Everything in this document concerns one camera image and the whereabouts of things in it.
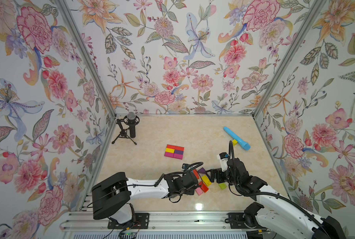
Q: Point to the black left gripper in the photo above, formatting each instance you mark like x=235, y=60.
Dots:
x=192, y=190

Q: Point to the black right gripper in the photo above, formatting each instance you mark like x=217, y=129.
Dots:
x=219, y=172

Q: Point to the magenta rectangular block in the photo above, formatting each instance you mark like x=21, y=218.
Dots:
x=178, y=156
x=168, y=154

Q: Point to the purple rectangular block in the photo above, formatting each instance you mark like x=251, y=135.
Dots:
x=179, y=152

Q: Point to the red rectangular block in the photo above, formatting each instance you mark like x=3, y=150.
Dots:
x=196, y=174
x=203, y=187
x=171, y=146
x=178, y=148

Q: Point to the yellow rectangular block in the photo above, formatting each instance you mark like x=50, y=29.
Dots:
x=206, y=180
x=170, y=150

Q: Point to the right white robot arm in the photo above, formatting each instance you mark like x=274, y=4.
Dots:
x=270, y=209

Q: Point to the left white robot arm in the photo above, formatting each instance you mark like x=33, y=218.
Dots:
x=112, y=197

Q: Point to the pink rectangular block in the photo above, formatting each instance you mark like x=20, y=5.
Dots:
x=199, y=191

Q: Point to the green rectangular block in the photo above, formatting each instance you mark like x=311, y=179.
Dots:
x=222, y=186

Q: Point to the purple triangle block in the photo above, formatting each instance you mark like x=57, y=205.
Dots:
x=202, y=171

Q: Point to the blue toy microphone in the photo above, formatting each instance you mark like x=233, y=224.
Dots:
x=241, y=142

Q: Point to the black tripod mic stand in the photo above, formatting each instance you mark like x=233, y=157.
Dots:
x=124, y=129

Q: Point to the black rhinestone microphone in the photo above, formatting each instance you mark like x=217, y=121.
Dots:
x=131, y=121

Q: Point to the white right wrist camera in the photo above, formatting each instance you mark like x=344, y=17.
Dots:
x=223, y=159

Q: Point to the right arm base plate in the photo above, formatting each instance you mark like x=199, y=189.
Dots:
x=239, y=220

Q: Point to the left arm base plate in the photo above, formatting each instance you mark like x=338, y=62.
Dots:
x=132, y=221

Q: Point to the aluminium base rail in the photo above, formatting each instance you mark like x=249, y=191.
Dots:
x=189, y=225

